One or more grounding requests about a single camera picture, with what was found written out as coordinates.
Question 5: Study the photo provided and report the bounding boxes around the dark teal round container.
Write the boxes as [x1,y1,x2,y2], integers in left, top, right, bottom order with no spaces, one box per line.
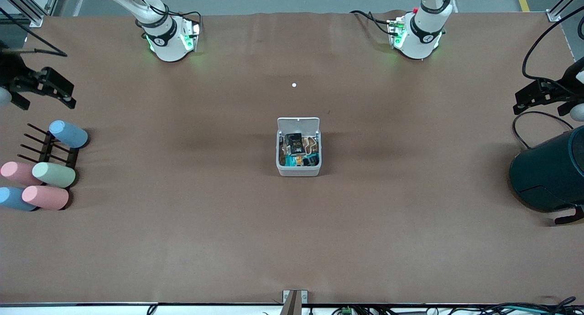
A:
[509,126,584,213]

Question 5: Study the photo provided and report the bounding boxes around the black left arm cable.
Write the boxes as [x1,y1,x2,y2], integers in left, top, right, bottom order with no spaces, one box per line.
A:
[521,5,584,81]

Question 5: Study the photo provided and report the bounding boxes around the black looped cable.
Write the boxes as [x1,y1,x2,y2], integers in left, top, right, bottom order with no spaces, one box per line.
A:
[512,111,574,150]

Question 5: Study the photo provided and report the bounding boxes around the black snack packet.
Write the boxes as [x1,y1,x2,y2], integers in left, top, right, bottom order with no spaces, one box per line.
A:
[285,133,305,157]

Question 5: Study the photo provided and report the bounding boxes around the metal base connector bracket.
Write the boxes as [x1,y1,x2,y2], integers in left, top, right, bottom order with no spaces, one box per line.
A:
[388,18,407,49]
[180,21,201,52]

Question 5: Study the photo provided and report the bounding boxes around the brown table cover sheet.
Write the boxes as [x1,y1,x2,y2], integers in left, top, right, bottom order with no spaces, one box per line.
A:
[0,12,584,305]

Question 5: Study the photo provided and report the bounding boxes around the pink plastic cup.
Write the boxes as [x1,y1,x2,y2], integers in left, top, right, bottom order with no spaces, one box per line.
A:
[0,161,44,186]
[22,185,70,211]

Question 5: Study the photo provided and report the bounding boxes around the aluminium frame post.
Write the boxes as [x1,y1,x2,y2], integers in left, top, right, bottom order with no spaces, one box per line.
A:
[547,0,580,23]
[0,0,62,27]

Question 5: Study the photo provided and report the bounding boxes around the metal table edge bracket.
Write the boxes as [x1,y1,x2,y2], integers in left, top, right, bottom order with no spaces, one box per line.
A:
[279,289,309,315]

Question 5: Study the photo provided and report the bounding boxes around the black base cable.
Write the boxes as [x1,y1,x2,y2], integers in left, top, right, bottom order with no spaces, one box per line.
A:
[350,10,394,35]

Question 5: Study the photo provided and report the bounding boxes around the green plastic cup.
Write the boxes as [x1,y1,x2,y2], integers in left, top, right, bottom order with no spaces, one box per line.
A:
[32,162,77,189]

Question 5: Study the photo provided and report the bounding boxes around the black peg rack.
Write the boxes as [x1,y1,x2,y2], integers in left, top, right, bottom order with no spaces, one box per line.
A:
[17,123,80,169]

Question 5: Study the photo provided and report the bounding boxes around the light blue plastic cup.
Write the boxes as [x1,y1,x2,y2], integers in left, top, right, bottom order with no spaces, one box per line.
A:
[0,186,37,212]

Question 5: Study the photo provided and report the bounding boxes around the small white lidded bin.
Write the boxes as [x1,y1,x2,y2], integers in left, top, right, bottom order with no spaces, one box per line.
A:
[276,117,322,177]

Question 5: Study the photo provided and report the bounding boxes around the black stand foot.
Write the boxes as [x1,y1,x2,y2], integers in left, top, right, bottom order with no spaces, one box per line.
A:
[554,206,584,225]

